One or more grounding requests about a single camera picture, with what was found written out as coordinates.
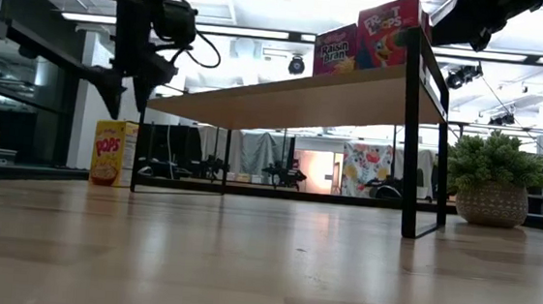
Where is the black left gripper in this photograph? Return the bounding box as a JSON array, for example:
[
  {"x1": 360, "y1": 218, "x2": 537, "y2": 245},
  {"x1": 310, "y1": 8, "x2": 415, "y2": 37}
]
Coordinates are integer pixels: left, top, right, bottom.
[{"x1": 77, "y1": 0, "x2": 184, "y2": 126}]

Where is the yellow Corn Pops cereal box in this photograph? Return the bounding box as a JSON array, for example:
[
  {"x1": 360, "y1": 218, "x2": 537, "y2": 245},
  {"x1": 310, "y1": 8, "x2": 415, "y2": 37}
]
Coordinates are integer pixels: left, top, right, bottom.
[{"x1": 87, "y1": 117, "x2": 140, "y2": 190}]

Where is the red Froot Loops cereal box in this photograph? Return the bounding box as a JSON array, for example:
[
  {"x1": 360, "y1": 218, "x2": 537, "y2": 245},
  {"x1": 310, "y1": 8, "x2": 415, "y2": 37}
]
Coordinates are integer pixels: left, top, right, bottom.
[{"x1": 352, "y1": 0, "x2": 435, "y2": 76}]

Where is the purple Raisin Bran cereal box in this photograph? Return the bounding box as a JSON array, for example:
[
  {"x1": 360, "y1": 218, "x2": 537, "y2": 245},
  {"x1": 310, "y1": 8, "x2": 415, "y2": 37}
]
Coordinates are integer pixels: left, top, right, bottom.
[{"x1": 312, "y1": 19, "x2": 360, "y2": 80}]

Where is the black track light cluster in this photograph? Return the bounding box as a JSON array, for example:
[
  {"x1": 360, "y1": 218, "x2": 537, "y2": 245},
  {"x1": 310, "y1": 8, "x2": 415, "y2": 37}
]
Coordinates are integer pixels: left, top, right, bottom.
[
  {"x1": 443, "y1": 60, "x2": 484, "y2": 93},
  {"x1": 488, "y1": 109, "x2": 518, "y2": 128}
]

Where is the black partition panel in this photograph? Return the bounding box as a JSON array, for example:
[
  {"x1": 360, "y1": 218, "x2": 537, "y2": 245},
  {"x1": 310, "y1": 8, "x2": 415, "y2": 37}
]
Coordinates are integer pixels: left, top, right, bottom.
[{"x1": 136, "y1": 121, "x2": 205, "y2": 181}]

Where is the long ceiling light bar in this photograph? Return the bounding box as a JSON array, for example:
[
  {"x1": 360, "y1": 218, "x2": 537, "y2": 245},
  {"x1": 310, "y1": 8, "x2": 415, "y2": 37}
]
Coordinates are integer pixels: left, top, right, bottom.
[{"x1": 60, "y1": 11, "x2": 543, "y2": 67}]

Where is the grey fabric backdrop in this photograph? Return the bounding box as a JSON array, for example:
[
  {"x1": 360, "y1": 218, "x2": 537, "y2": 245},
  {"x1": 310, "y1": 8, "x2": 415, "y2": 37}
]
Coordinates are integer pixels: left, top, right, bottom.
[{"x1": 196, "y1": 125, "x2": 298, "y2": 180}]

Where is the white fabric backdrop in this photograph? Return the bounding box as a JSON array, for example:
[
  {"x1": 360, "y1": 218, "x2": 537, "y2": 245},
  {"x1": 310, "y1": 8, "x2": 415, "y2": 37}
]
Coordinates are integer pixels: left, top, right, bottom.
[{"x1": 390, "y1": 145, "x2": 438, "y2": 200}]

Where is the black round ceiling spotlight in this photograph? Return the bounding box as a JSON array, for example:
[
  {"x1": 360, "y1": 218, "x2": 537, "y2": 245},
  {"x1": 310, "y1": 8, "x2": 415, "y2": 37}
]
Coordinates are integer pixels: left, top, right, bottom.
[{"x1": 287, "y1": 53, "x2": 308, "y2": 78}]

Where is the floral patterned cloth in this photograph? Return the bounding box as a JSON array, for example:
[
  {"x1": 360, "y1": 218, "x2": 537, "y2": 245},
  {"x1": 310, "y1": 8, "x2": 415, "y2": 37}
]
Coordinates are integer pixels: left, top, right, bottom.
[{"x1": 339, "y1": 141, "x2": 395, "y2": 200}]

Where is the green plant in beige pot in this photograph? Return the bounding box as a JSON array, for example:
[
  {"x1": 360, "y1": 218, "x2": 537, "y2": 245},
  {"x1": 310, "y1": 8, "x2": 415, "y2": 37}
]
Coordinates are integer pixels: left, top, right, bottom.
[{"x1": 441, "y1": 126, "x2": 543, "y2": 231}]

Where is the peach backdrop panel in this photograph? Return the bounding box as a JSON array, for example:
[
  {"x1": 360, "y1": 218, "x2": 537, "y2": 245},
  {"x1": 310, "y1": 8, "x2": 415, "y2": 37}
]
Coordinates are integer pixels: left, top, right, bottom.
[{"x1": 291, "y1": 148, "x2": 347, "y2": 197}]

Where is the white hanging cable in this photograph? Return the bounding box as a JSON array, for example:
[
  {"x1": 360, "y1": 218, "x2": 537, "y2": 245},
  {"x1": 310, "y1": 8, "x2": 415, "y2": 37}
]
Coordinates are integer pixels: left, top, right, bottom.
[{"x1": 164, "y1": 123, "x2": 178, "y2": 166}]

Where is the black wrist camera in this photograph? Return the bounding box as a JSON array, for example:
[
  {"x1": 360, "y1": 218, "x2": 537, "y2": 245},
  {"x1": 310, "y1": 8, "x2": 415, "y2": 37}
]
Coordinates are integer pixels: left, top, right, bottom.
[{"x1": 149, "y1": 0, "x2": 201, "y2": 51}]

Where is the wooden shelf with black frame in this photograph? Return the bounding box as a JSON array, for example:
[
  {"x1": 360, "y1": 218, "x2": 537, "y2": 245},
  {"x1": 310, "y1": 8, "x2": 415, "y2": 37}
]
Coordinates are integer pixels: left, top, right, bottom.
[{"x1": 128, "y1": 4, "x2": 462, "y2": 242}]

